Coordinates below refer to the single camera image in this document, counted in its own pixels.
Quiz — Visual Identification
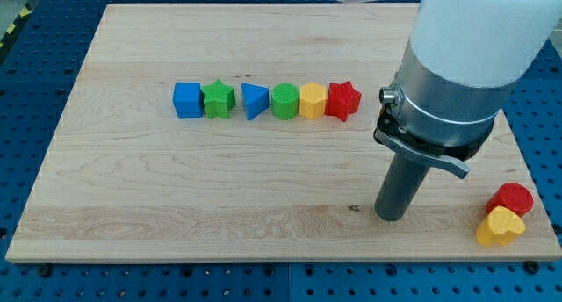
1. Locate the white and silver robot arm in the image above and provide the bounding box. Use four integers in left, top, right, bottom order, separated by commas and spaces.
336, 0, 561, 179

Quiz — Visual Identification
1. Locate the red star block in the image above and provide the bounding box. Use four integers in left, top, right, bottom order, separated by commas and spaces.
325, 81, 362, 122

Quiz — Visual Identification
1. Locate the green star block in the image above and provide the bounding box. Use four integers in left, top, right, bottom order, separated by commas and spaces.
201, 79, 236, 119

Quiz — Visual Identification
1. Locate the green cylinder block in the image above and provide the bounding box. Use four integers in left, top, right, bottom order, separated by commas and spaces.
271, 83, 299, 120

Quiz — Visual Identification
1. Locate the blue triangle block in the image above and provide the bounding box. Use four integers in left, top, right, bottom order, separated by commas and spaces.
241, 83, 270, 120

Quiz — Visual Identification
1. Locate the yellow hexagon block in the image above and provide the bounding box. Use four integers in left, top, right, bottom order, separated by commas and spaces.
299, 82, 328, 119

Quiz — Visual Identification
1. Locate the blue cube block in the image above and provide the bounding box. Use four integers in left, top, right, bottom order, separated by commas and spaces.
172, 83, 203, 119

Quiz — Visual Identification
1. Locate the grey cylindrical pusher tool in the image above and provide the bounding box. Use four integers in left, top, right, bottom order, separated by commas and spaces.
374, 154, 429, 221

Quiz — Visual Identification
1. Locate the yellow heart block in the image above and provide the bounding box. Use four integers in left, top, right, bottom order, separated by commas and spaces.
475, 206, 526, 246

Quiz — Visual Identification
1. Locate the red cylinder block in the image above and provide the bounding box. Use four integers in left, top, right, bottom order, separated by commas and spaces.
485, 183, 534, 217

